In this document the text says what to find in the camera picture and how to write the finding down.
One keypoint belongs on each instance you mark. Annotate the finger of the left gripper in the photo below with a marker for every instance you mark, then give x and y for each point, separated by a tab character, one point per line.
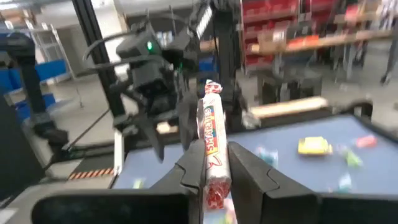
155	140
189	121

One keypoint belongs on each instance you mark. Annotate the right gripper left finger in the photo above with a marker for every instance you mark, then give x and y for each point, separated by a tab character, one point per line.
194	168

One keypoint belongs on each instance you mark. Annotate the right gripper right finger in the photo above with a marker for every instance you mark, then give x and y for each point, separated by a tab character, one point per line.
255	186

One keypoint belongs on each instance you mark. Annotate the Smarties candy roll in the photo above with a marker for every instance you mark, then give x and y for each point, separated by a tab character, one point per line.
213	124

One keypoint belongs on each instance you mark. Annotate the small yellow candy packet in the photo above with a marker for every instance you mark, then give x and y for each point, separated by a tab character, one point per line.
314	145

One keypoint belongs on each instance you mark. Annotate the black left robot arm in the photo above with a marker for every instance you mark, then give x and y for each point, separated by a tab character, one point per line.
225	56

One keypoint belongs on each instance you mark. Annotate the teal candy clear wrapper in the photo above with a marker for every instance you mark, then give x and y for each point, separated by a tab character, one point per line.
267	155

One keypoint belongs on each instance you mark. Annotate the green candy clear wrapper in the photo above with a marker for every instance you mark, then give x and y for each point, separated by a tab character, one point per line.
353	158
138	183

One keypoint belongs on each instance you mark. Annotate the blue candy clear wrapper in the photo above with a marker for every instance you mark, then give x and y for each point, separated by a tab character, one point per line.
345	182

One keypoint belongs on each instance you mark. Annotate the red candy clear wrapper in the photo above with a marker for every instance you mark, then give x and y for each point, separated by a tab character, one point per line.
366	141

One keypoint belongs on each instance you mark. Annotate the black hazard striped mat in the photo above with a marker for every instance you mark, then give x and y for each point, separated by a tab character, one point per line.
91	172

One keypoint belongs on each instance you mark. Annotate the wooden table side board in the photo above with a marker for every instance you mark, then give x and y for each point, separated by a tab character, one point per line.
289	107

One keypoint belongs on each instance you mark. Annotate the blue storage bin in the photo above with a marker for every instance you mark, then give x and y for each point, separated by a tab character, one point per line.
46	71
34	105

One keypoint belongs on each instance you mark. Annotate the red storage bin shelf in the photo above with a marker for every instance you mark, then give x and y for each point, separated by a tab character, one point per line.
267	31

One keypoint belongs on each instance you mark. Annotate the wooden workbench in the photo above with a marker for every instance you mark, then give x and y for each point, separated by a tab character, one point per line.
326	40

